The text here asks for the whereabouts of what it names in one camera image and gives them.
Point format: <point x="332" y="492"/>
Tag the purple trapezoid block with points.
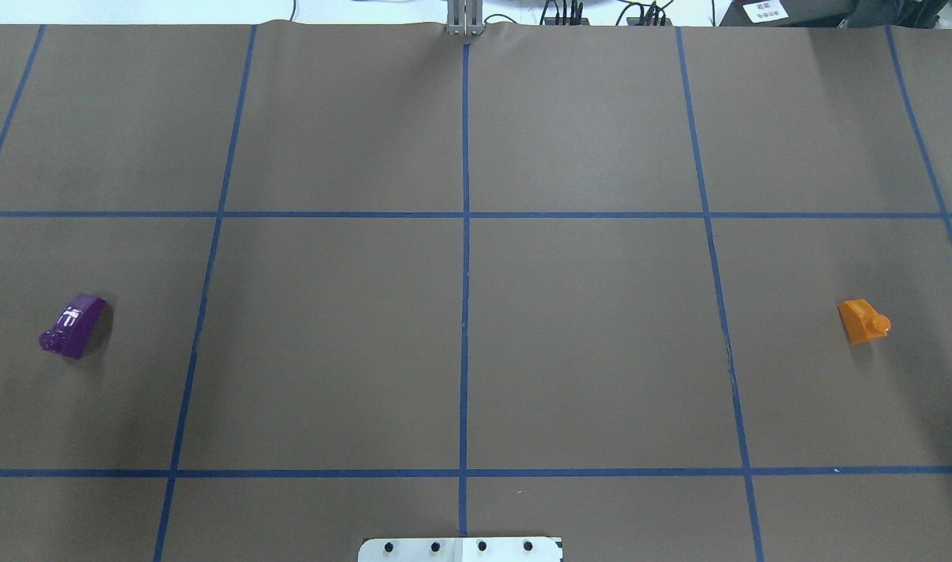
<point x="69" y="335"/>

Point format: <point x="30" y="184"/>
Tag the aluminium frame post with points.
<point x="464" y="17"/>

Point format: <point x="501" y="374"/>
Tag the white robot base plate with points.
<point x="499" y="548"/>

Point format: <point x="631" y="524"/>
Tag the orange trapezoid block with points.
<point x="862" y="323"/>

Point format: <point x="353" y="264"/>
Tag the brown paper table cover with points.
<point x="377" y="282"/>

